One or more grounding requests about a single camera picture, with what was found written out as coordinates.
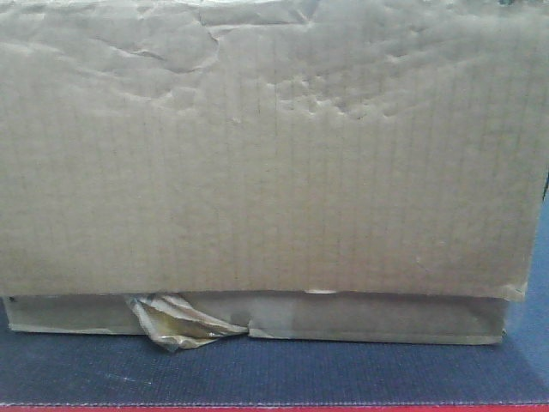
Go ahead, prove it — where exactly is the crumpled brown packing tape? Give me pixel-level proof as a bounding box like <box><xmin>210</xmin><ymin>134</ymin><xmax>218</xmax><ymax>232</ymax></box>
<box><xmin>124</xmin><ymin>294</ymin><xmax>249</xmax><ymax>352</ymax></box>

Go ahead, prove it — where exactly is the brown cardboard box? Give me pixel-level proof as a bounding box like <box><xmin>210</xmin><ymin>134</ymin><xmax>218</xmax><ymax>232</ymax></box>
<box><xmin>1</xmin><ymin>1</ymin><xmax>548</xmax><ymax>345</ymax></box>

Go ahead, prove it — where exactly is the dark blue fabric mat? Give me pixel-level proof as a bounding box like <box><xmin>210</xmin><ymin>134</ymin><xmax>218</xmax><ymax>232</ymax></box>
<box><xmin>0</xmin><ymin>257</ymin><xmax>549</xmax><ymax>407</ymax></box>

